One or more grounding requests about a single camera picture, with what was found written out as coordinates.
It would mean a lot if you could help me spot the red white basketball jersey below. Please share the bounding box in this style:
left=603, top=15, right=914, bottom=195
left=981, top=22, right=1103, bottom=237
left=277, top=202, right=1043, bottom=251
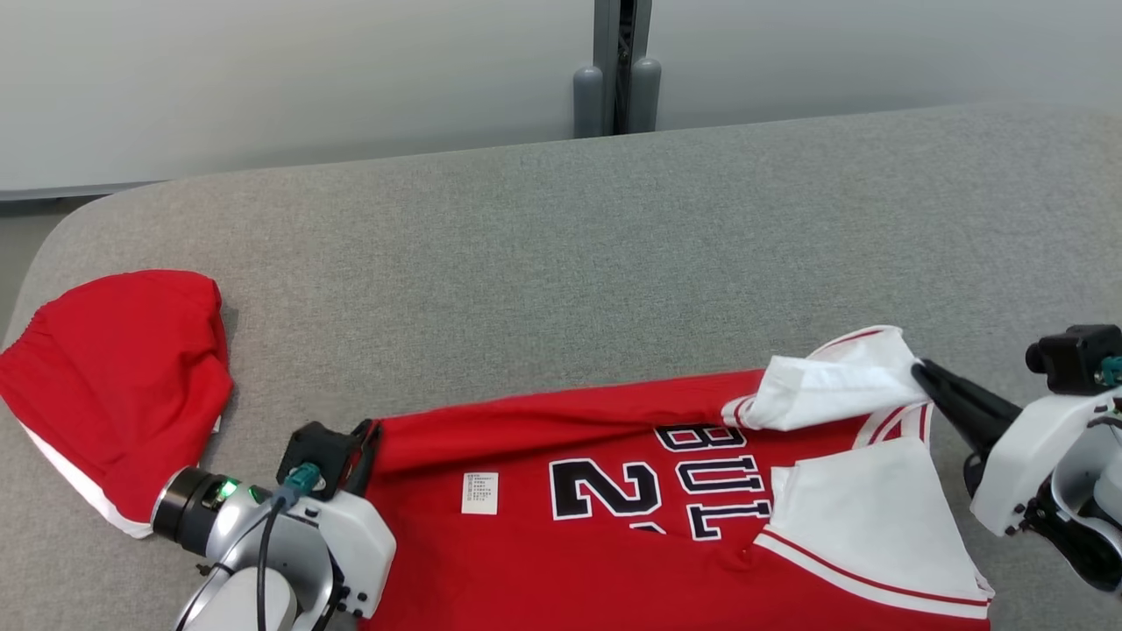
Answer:
left=355, top=324, right=996, bottom=631

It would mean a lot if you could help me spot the red shorts white stripe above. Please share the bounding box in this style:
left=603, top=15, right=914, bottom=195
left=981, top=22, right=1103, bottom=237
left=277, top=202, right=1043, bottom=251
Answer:
left=0, top=269, right=236, bottom=540

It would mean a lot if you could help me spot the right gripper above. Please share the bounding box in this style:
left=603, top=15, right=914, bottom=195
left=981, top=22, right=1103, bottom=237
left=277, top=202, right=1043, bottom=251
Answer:
left=912, top=358, right=1122, bottom=537

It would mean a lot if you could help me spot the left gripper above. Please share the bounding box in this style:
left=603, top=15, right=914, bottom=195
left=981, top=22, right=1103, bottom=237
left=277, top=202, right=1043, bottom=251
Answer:
left=294, top=419, right=397, bottom=620

